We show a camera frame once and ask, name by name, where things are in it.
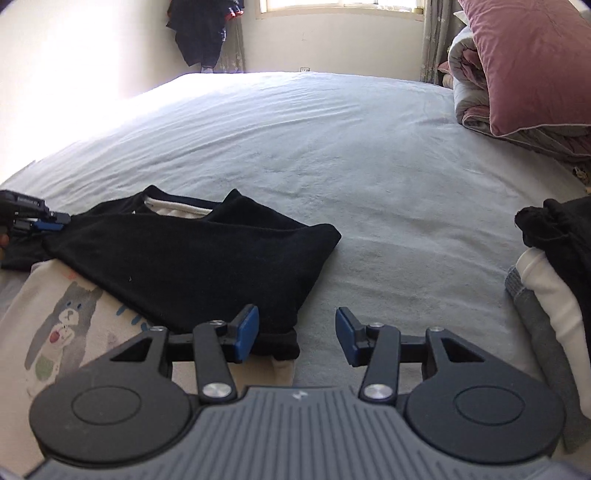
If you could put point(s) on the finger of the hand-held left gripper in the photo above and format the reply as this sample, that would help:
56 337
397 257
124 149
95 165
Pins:
57 217
46 226

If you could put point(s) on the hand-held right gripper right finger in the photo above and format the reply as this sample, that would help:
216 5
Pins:
348 334

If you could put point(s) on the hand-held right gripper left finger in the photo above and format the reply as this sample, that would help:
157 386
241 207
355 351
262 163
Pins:
247 332

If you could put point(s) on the cream and black bear sweatshirt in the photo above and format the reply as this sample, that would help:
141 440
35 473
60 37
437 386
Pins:
184 258

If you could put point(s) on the dark hanging clothes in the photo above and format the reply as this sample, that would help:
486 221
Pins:
198 37

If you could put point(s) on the bed with grey sheet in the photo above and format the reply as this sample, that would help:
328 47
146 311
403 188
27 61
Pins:
346 161

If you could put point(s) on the folded grey garment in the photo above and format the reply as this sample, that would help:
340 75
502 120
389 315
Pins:
545 346

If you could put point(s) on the folded white garment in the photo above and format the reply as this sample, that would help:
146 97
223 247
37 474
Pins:
549 286

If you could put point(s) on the folded black garment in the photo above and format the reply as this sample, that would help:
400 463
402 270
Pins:
563 235

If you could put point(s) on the folded grey and pink quilt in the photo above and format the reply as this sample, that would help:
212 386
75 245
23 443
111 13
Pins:
466 92

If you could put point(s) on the large pink velvet pillow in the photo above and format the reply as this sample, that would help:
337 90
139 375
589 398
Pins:
531 60

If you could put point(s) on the window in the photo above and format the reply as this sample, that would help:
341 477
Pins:
341 3

